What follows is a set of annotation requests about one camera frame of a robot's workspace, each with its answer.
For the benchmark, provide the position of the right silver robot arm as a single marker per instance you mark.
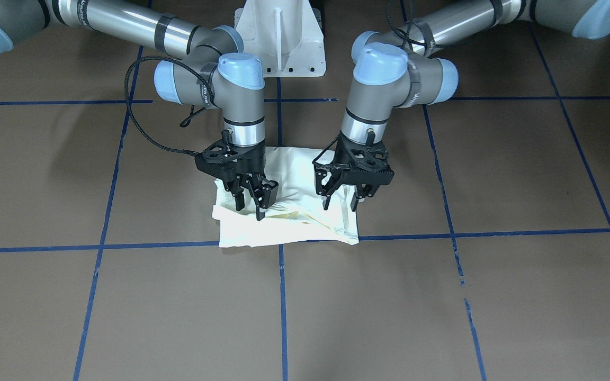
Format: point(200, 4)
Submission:
point(203, 68)

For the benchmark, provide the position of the white support column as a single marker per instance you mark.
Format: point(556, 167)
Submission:
point(286, 35)

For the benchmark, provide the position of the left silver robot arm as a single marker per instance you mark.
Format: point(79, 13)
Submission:
point(400, 69)

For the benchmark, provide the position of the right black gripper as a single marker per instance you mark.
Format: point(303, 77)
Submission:
point(252, 159)

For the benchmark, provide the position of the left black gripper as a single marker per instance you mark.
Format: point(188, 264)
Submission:
point(341, 153)

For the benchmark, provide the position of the cream long-sleeve cat shirt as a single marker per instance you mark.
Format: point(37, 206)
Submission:
point(297, 214)

